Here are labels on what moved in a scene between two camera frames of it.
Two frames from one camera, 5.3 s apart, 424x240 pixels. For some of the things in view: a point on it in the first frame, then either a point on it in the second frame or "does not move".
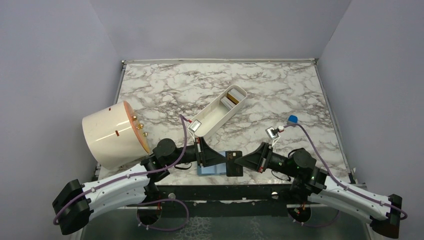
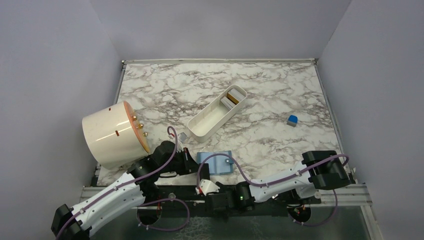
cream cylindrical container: (114, 136) does not move
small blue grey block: (292, 118) does not move
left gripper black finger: (210, 158) to (204, 172)
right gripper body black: (276, 161) to (231, 207)
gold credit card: (230, 96) does not move
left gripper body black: (191, 154) to (182, 163)
